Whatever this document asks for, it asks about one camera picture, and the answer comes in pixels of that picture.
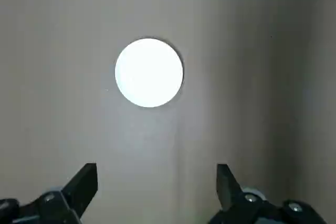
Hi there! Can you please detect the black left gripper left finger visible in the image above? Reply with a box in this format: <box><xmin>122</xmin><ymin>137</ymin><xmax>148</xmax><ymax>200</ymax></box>
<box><xmin>0</xmin><ymin>163</ymin><xmax>98</xmax><ymax>224</ymax></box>

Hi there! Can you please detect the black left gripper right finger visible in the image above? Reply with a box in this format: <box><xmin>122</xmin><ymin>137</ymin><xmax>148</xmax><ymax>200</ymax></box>
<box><xmin>209</xmin><ymin>164</ymin><xmax>328</xmax><ymax>224</ymax></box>

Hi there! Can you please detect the white round disc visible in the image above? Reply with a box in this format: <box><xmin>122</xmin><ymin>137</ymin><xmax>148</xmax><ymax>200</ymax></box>
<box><xmin>114</xmin><ymin>37</ymin><xmax>184</xmax><ymax>108</ymax></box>

